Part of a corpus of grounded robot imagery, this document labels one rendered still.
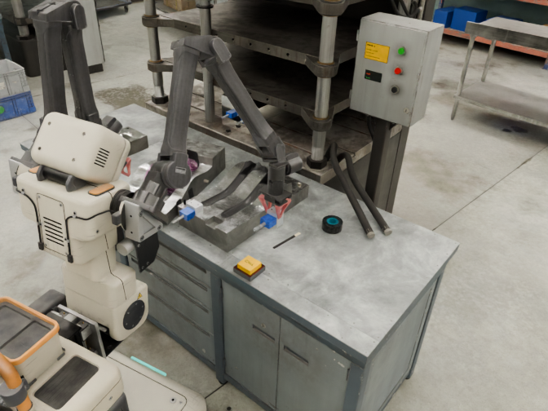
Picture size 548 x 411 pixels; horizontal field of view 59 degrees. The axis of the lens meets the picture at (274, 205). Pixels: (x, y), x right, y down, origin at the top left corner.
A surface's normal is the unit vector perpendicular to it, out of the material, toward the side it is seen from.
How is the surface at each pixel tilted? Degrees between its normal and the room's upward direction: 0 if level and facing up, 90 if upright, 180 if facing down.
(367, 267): 0
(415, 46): 90
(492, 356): 0
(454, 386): 0
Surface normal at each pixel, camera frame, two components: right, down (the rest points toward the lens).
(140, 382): 0.03, -0.83
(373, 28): -0.63, 0.42
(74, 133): -0.32, -0.20
